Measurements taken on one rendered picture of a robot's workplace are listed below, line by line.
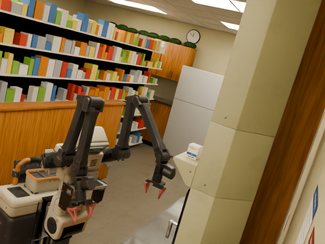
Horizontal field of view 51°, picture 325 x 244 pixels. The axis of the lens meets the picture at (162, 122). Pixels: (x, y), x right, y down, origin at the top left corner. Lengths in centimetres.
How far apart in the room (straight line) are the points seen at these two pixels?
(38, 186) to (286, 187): 157
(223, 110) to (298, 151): 50
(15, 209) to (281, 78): 177
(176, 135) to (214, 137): 536
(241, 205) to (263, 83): 54
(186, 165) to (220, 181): 16
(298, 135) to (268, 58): 48
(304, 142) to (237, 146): 42
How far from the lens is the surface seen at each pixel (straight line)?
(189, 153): 156
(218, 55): 722
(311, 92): 174
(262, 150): 152
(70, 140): 191
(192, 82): 663
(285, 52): 146
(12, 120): 334
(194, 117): 663
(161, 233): 208
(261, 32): 141
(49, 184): 253
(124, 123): 220
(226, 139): 142
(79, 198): 188
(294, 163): 177
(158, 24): 780
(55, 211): 230
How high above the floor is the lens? 193
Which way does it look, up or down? 11 degrees down
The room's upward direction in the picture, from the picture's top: 15 degrees clockwise
